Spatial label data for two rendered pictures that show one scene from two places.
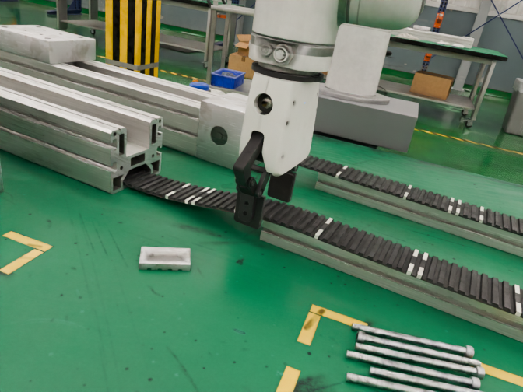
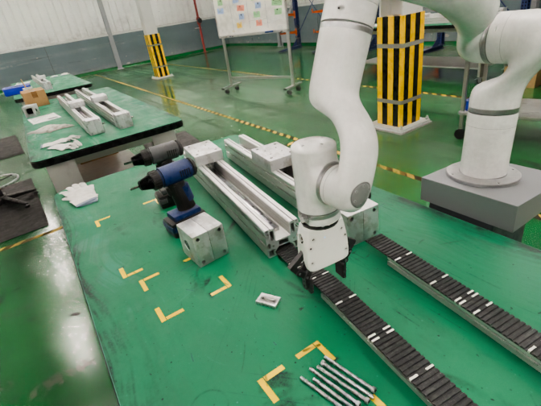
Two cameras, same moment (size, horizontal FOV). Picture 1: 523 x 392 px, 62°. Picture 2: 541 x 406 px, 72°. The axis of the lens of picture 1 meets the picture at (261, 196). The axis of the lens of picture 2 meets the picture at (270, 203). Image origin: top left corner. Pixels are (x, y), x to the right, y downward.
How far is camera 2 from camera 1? 0.51 m
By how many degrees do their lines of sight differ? 40
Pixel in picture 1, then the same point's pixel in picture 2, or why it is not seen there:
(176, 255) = (272, 300)
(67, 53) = (281, 163)
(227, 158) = not seen: hidden behind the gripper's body
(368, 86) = (491, 171)
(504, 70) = not seen: outside the picture
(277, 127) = (306, 250)
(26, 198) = (235, 257)
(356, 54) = (476, 148)
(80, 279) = (233, 304)
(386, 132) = (493, 214)
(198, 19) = not seen: hidden behind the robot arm
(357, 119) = (469, 202)
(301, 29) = (307, 209)
